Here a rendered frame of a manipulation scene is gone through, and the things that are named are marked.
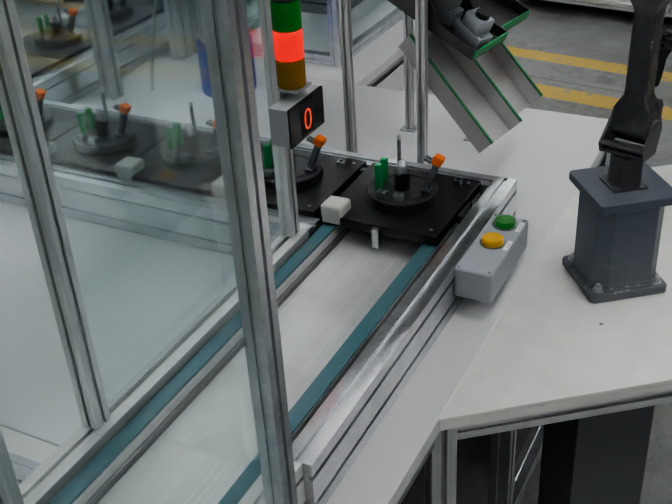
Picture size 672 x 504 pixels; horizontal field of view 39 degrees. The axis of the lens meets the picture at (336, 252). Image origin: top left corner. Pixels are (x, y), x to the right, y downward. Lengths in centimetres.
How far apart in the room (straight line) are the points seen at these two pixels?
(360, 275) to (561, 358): 39
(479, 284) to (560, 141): 78
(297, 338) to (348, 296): 15
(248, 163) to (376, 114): 163
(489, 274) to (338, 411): 43
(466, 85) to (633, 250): 56
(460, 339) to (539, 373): 16
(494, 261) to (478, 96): 52
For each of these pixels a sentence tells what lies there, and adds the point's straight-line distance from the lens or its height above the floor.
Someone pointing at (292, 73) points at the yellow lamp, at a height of 129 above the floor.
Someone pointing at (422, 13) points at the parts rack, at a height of 128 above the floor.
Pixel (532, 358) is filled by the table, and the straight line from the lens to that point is 165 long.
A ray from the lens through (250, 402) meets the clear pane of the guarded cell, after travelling 106.
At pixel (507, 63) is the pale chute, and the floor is 108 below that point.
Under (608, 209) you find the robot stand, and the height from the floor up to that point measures 105.
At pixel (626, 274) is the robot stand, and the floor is 91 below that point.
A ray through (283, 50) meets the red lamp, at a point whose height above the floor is 133.
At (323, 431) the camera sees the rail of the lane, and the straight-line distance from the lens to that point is 136.
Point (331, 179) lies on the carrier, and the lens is 197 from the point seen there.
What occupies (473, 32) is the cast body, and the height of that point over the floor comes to 123.
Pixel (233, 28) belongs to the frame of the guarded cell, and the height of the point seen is 160.
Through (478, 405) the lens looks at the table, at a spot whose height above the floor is 86.
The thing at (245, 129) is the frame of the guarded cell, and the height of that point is 151.
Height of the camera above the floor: 187
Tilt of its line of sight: 31 degrees down
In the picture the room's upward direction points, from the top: 4 degrees counter-clockwise
